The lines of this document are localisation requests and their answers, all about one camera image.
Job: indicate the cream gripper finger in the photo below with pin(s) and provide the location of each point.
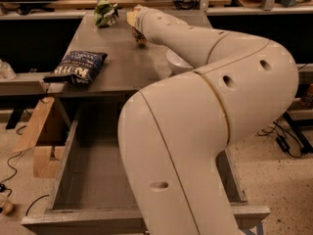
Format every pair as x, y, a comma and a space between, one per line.
131, 18

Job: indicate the orange soda can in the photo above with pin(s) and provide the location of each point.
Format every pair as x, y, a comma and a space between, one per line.
138, 36

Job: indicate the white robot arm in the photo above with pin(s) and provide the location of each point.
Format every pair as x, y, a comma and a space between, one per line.
170, 132

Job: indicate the grey cabinet counter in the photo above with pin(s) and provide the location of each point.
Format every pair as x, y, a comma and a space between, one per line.
117, 56

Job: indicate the grey open top drawer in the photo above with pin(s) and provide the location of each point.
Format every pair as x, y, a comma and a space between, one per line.
91, 193

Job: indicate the crumpled green snack bag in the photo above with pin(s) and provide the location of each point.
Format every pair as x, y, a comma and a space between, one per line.
105, 14

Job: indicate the white ceramic bowl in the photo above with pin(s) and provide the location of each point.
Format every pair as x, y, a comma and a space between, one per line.
176, 64

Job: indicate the dark blue chip bag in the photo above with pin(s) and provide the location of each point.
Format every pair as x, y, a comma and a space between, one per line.
77, 67

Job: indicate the clear plastic bag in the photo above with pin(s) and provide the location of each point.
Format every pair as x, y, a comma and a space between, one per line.
6, 71

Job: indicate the wooden block stand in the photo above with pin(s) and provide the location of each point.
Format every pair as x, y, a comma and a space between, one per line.
46, 134

